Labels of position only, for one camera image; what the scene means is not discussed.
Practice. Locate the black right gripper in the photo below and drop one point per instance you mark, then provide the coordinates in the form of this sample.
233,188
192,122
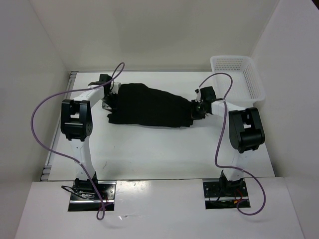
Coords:
195,114

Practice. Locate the black shorts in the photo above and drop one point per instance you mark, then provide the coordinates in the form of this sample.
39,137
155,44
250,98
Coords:
138,104

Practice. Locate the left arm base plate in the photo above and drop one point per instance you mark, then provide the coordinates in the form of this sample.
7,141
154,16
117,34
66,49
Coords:
88,200

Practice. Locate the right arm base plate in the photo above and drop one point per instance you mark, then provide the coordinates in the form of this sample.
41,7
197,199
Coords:
217,197

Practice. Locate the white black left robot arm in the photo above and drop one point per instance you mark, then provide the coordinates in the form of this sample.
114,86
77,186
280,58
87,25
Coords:
77,126

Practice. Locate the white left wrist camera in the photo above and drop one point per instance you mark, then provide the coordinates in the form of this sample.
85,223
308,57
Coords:
114,88

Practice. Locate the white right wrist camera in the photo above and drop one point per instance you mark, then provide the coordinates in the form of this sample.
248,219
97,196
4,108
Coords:
198,95

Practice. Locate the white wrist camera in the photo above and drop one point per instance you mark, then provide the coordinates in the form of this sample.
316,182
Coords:
114,88
198,95

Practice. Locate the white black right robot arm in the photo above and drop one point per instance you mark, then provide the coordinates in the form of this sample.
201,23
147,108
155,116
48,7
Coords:
245,129

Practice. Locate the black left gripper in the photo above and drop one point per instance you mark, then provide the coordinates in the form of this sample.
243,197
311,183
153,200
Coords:
108,107

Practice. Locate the white plastic mesh basket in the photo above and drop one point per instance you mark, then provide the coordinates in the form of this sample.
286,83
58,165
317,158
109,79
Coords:
247,87

